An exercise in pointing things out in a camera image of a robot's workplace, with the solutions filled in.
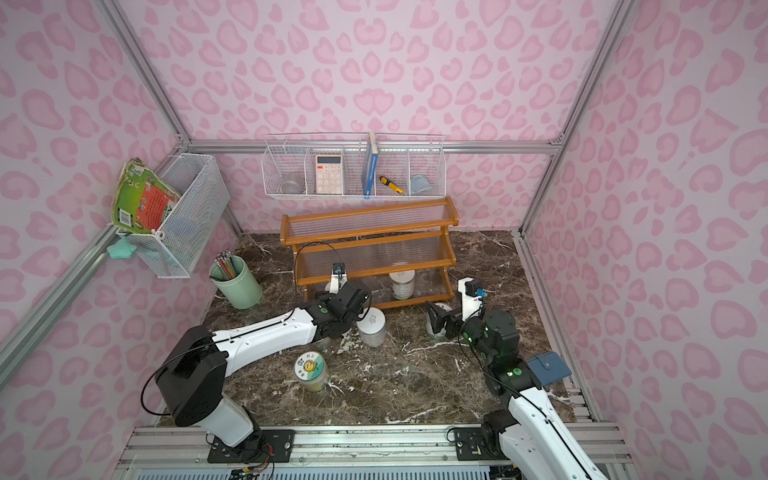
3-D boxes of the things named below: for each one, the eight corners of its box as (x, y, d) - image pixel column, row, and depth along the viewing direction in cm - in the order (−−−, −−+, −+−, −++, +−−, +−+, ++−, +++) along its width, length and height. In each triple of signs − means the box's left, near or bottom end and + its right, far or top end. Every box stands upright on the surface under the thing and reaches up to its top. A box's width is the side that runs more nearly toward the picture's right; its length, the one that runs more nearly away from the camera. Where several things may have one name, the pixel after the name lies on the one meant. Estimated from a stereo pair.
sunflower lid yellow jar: (299, 391, 84) (290, 381, 77) (305, 363, 89) (297, 351, 82) (327, 391, 83) (321, 381, 77) (331, 363, 89) (326, 351, 82)
